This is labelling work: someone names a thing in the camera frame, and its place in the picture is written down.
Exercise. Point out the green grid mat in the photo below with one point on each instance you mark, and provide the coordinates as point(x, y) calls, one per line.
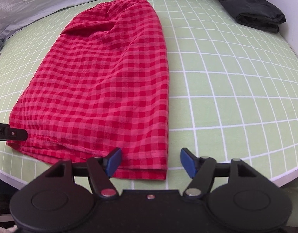
point(233, 92)

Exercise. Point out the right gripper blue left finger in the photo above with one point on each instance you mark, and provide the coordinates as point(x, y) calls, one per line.
point(105, 165)

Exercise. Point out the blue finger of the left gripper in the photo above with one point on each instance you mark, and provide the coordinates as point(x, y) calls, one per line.
point(15, 134)

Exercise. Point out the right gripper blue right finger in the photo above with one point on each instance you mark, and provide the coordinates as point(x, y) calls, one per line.
point(191, 163)

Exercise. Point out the red checkered garment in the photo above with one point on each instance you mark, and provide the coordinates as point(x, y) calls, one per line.
point(104, 84)

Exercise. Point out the folded black garment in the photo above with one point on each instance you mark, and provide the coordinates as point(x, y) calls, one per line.
point(258, 14)

